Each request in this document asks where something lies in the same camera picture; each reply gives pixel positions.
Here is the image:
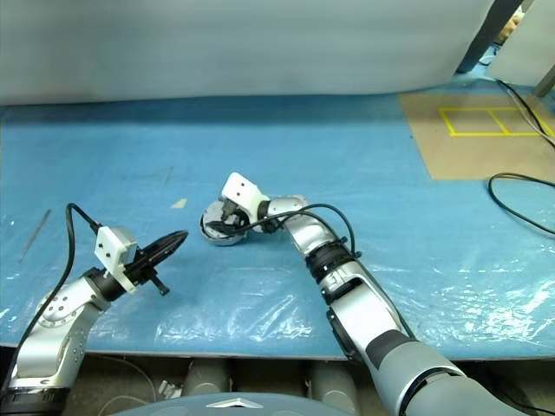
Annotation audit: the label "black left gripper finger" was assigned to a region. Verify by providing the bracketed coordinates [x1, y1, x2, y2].
[140, 236, 190, 267]
[138, 231, 190, 257]

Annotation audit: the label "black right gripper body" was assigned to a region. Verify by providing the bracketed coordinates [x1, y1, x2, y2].
[220, 202, 253, 231]

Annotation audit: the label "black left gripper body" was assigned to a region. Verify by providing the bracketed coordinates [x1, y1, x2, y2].
[124, 250, 171, 297]

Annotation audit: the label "silver round motor cover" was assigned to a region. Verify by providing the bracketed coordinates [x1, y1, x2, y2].
[199, 197, 246, 240]

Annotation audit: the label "silver motor base copper windings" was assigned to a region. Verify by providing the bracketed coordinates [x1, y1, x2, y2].
[199, 214, 251, 248]

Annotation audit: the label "blue plastic table sheet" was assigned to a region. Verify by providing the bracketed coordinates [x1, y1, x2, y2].
[0, 71, 555, 361]

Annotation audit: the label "white plastic clip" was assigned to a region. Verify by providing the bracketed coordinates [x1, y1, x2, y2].
[157, 378, 184, 399]

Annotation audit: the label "dark grey rounded cylinder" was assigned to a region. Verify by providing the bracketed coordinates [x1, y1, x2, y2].
[184, 359, 232, 395]
[310, 361, 361, 415]

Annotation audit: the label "grey robot torso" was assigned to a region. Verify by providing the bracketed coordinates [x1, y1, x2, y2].
[108, 392, 348, 416]

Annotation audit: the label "white backdrop board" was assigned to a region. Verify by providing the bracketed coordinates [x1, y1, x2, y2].
[0, 0, 498, 107]

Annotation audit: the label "brown cardboard sheet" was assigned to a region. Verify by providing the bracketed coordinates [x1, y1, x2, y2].
[398, 93, 555, 181]

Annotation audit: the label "yellow tape rectangle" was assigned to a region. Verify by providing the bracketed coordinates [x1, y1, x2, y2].
[439, 107, 555, 137]

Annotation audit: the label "white panel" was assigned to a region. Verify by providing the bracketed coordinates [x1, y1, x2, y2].
[487, 0, 555, 86]

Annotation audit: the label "tan lumpy object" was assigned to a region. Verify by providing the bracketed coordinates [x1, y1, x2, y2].
[498, 12, 524, 44]

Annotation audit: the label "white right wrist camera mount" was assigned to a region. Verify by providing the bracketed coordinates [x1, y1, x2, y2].
[220, 172, 271, 218]

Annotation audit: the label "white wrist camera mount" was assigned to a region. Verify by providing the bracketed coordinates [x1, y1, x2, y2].
[95, 225, 140, 295]
[220, 172, 271, 218]

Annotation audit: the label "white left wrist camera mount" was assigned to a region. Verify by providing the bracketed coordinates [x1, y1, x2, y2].
[95, 225, 140, 295]

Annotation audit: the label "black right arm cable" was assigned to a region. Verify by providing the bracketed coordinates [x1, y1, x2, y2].
[242, 203, 363, 261]

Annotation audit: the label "looped black cable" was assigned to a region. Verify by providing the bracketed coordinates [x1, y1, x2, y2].
[487, 172, 555, 237]

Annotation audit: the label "long black cable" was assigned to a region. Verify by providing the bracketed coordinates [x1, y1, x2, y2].
[496, 79, 555, 148]

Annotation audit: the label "short grey metal post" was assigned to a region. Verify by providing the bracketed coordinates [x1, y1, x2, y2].
[533, 64, 555, 97]

